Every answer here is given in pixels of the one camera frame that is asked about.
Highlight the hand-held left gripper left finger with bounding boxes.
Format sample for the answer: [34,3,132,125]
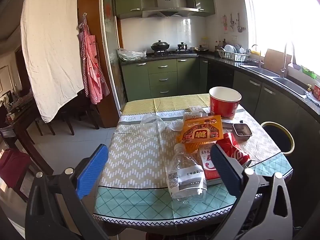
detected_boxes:
[25,144,109,240]

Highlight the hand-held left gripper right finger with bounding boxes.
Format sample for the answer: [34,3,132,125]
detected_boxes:
[210,144,294,240]

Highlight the clear plastic bottle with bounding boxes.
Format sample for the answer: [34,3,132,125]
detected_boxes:
[166,142,208,202]

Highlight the yellow-rimmed black bin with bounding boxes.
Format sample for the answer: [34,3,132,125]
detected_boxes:
[260,121,295,155]

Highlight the white red milk carton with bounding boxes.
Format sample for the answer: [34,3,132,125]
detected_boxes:
[197,144,223,180]

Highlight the crushed red can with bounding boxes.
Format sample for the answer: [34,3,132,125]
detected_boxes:
[216,132,252,167]

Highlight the small dark tray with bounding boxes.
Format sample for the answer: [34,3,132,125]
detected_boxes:
[232,123,253,141]

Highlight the orange snack packet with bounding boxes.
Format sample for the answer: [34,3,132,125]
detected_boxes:
[176,115,224,153]

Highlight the round table with patterned cloth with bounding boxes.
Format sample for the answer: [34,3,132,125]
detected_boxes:
[92,94,293,227]

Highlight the dark wooden chair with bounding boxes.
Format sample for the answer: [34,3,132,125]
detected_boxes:
[34,90,75,135]

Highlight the red paper bucket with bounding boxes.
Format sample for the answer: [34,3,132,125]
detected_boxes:
[209,86,242,120]

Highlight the white paper towel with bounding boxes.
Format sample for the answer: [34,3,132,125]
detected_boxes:
[167,119,185,132]

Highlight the clear plastic cup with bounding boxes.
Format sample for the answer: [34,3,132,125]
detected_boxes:
[140,116,166,138]

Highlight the dark red cloth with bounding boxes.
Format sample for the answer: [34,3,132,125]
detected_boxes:
[0,148,32,189]

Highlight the dark wooden table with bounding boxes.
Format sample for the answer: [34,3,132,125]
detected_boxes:
[0,97,54,175]

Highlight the red checked apron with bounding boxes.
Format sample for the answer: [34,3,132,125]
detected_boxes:
[77,12,110,105]

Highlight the steel double sink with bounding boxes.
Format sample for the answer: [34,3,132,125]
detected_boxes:
[240,64,308,99]

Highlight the green base cabinets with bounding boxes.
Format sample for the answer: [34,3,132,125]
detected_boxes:
[121,56,320,170]

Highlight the white dish rack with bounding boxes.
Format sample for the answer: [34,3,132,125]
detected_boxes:
[216,44,250,62]

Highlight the wooden cutting board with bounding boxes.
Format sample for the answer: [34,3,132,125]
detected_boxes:
[264,49,292,73]

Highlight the short steel faucet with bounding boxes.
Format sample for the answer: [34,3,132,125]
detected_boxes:
[251,44,262,68]

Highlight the clear plastic bag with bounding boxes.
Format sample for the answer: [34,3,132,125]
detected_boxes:
[117,48,147,62]

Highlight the tall steel faucet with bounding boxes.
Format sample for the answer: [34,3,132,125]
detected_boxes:
[280,41,297,78]

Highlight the gas stove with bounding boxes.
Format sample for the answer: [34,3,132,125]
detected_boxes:
[152,50,198,56]

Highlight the white hanging sheet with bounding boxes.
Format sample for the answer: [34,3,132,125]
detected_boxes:
[20,0,85,123]

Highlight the black wok with lid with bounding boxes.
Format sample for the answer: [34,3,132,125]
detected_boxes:
[151,40,170,52]

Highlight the hanging kitchen utensils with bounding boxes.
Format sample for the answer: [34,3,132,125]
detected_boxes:
[229,12,243,33]

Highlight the steel range hood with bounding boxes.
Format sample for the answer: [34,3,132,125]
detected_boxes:
[140,0,199,18]

